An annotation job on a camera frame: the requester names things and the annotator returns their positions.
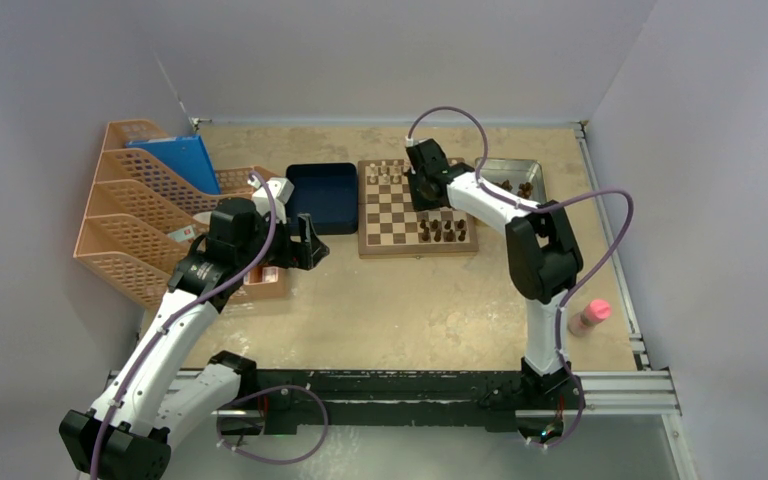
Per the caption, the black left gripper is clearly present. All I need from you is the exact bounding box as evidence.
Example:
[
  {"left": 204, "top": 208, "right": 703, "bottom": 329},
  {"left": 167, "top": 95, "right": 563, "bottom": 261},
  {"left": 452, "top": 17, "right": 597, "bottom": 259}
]
[{"left": 236, "top": 207, "right": 327, "bottom": 271}]

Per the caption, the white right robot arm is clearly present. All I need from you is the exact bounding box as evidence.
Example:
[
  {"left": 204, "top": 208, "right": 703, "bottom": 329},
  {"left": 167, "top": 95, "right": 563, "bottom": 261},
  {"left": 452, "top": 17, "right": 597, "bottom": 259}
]
[{"left": 406, "top": 137, "right": 583, "bottom": 407}]

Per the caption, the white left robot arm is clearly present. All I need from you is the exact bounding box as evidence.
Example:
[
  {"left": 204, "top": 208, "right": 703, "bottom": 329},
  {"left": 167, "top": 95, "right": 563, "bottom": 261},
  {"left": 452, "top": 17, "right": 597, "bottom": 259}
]
[{"left": 59, "top": 198, "right": 329, "bottom": 479}]

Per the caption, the row of light chess pieces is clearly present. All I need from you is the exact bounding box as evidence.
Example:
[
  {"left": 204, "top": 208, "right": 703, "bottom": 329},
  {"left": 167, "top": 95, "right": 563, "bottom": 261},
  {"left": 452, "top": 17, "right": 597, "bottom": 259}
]
[{"left": 362, "top": 159, "right": 410, "bottom": 186}]

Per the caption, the wooden chess board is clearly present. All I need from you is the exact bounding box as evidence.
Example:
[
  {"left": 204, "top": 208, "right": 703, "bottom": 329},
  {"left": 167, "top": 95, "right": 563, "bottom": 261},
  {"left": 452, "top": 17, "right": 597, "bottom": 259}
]
[{"left": 357, "top": 160, "right": 479, "bottom": 258}]

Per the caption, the pile of dark chess pieces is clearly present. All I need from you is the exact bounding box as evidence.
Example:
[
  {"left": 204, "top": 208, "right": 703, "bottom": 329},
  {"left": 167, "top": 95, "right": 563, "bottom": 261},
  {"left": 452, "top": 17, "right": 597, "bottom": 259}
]
[{"left": 497, "top": 180, "right": 534, "bottom": 200}]

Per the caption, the orange plastic basket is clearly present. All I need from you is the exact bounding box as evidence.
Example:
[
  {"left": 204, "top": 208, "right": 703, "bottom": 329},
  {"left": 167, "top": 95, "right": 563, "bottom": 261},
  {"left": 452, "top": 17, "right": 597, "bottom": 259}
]
[{"left": 216, "top": 166, "right": 288, "bottom": 305}]

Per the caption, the dark blue tin box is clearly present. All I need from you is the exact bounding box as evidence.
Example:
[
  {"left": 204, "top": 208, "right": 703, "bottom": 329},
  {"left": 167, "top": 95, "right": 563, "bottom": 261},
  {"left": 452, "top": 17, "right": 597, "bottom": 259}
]
[{"left": 285, "top": 163, "right": 359, "bottom": 236}]

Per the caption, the gold metal tin tray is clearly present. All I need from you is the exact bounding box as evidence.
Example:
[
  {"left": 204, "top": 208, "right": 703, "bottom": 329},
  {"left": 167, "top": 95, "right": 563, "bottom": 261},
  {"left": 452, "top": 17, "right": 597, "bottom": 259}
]
[{"left": 480, "top": 158, "right": 548, "bottom": 204}]

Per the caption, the blue folder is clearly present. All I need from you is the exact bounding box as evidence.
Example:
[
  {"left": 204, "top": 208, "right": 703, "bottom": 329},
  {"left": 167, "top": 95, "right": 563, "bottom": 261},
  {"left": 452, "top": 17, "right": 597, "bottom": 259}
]
[{"left": 125, "top": 135, "right": 221, "bottom": 194}]

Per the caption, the orange plastic file rack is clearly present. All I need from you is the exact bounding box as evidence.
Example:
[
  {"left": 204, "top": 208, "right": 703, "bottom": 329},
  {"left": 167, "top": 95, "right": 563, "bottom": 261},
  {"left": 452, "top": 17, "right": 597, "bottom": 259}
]
[{"left": 73, "top": 119, "right": 225, "bottom": 308}]

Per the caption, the pink capped bottle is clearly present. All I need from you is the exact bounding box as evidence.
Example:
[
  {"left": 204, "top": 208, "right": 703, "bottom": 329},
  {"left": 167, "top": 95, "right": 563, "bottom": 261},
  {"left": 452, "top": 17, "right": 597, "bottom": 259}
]
[{"left": 567, "top": 299, "right": 612, "bottom": 337}]

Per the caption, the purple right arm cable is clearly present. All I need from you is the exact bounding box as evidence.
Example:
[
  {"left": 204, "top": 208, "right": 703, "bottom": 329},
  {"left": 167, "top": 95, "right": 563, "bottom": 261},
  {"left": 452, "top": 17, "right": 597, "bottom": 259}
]
[{"left": 405, "top": 105, "right": 636, "bottom": 452}]

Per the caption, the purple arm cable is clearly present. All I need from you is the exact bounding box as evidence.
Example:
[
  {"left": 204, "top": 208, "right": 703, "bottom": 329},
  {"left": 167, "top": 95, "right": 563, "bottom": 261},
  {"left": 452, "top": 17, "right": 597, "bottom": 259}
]
[
  {"left": 405, "top": 105, "right": 636, "bottom": 452},
  {"left": 89, "top": 170, "right": 278, "bottom": 480}
]

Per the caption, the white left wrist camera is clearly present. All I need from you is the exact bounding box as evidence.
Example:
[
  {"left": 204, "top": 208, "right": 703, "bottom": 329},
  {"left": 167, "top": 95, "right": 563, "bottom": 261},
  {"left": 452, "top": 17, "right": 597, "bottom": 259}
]
[{"left": 249, "top": 177, "right": 295, "bottom": 223}]

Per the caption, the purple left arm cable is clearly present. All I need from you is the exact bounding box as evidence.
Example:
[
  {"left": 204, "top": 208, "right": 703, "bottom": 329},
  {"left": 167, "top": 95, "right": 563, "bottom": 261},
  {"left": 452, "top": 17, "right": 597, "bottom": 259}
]
[{"left": 89, "top": 170, "right": 278, "bottom": 480}]

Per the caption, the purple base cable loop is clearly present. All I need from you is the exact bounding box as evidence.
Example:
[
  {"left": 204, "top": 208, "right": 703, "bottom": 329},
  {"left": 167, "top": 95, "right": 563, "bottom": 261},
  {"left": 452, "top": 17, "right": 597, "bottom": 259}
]
[{"left": 215, "top": 384, "right": 330, "bottom": 466}]

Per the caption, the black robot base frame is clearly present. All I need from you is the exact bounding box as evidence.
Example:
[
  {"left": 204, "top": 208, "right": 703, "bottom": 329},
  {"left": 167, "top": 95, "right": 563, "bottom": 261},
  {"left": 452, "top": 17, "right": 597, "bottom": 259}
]
[{"left": 228, "top": 368, "right": 585, "bottom": 441}]

